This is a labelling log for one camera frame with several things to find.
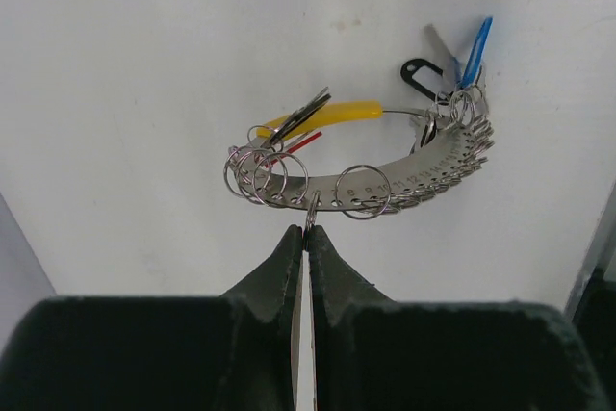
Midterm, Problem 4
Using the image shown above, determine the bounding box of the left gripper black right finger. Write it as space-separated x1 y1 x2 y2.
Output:
306 226 611 410

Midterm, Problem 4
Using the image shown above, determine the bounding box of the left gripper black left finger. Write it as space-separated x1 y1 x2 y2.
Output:
1 225 302 410

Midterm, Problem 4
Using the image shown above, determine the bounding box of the red key tag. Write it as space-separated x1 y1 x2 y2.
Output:
286 131 322 154

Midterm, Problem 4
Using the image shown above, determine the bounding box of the metal keyring holder with rings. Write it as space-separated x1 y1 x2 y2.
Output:
222 86 494 220

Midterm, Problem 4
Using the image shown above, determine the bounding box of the blue key tag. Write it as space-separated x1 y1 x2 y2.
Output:
457 16 493 89

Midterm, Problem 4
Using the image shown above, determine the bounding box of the yellow key tag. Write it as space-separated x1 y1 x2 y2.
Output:
283 100 383 141

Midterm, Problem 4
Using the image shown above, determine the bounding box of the black key fob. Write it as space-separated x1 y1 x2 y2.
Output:
399 58 444 101

